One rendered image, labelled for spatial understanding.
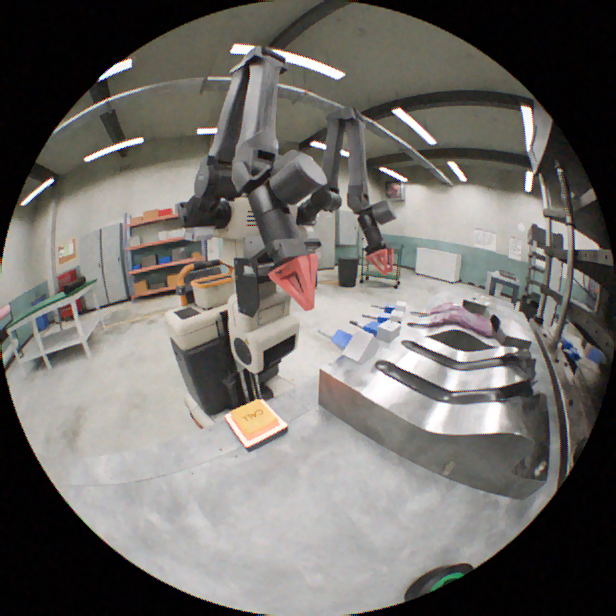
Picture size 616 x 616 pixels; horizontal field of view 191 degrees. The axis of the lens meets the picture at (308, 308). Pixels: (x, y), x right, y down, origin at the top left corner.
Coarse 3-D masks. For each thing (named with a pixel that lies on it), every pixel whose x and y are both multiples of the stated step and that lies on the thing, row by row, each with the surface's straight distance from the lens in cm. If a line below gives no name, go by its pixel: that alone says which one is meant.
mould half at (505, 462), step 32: (384, 352) 41; (448, 352) 48; (480, 352) 50; (512, 352) 48; (320, 384) 37; (352, 384) 32; (384, 384) 34; (448, 384) 38; (480, 384) 38; (352, 416) 36; (384, 416) 31; (416, 416) 31; (448, 416) 32; (480, 416) 31; (512, 416) 31; (544, 416) 52; (416, 448) 33; (448, 448) 31; (480, 448) 30; (512, 448) 31; (544, 448) 46; (480, 480) 37; (512, 480) 38; (544, 480) 43
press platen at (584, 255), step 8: (544, 248) 159; (552, 248) 154; (552, 256) 158; (560, 256) 147; (576, 256) 123; (584, 256) 113; (592, 256) 105; (600, 256) 98; (608, 256) 93; (600, 264) 100; (608, 264) 92
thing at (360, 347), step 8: (320, 328) 44; (328, 336) 43; (336, 336) 40; (344, 336) 39; (352, 336) 38; (360, 336) 37; (368, 336) 37; (336, 344) 40; (344, 344) 38; (352, 344) 37; (360, 344) 36; (368, 344) 36; (376, 344) 39; (344, 352) 37; (352, 352) 36; (360, 352) 36; (368, 352) 37; (352, 360) 38; (360, 360) 36
